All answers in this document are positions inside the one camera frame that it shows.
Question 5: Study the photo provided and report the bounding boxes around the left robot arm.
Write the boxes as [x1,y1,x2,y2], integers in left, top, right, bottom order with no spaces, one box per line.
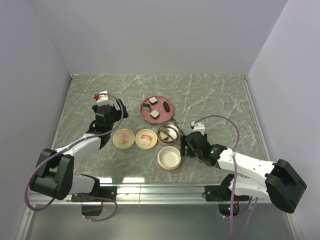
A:
[26,98,129,200]

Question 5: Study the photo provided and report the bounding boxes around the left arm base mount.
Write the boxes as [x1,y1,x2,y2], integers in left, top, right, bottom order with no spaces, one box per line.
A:
[71,186,118,203]

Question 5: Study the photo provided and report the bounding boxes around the sushi piece back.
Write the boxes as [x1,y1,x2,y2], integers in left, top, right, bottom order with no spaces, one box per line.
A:
[148,96,158,105]

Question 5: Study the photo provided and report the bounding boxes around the sushi piece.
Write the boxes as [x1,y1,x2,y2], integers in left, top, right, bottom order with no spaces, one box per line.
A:
[148,96,158,105]
[141,103,151,112]
[159,132,169,140]
[150,110,160,119]

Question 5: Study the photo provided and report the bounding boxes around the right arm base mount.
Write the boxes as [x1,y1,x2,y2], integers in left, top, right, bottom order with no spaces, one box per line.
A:
[204,184,251,202]

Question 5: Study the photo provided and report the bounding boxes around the black spiky sea cucumber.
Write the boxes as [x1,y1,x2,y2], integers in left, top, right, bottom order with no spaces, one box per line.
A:
[163,101,171,113]

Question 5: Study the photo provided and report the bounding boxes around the cream lid with barcode label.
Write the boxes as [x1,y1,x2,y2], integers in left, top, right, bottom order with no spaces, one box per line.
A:
[135,129,158,150]

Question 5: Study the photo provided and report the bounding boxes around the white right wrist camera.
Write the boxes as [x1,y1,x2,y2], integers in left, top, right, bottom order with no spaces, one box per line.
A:
[190,121,205,135]

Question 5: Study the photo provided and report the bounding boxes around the cream lid with pink knob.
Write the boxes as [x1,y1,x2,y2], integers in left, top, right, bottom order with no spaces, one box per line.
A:
[112,128,135,150]

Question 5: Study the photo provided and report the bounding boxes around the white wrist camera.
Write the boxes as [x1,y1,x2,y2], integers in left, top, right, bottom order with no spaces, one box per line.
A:
[190,121,205,135]
[93,90,113,106]

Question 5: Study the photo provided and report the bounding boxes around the pink dotted plate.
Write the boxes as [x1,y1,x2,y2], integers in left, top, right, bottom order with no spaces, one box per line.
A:
[139,95,174,124]

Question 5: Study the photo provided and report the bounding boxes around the cream lunch box tier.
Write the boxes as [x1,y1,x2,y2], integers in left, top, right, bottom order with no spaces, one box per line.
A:
[157,146,182,172]

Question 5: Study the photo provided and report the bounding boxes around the metal tongs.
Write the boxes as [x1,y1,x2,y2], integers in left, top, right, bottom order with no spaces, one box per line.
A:
[157,117,185,146]

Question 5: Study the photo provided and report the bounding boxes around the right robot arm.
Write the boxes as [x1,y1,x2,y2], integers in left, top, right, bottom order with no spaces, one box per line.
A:
[180,131,307,214]

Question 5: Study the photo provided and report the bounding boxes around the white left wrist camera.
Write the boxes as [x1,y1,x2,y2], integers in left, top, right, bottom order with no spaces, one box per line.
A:
[93,90,113,106]

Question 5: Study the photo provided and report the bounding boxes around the steel lunch box tier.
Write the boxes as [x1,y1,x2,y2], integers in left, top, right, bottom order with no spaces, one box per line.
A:
[157,122,180,146]

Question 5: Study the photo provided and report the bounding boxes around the sushi piece front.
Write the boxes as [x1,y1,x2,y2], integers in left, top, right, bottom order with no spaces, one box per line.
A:
[150,110,160,119]

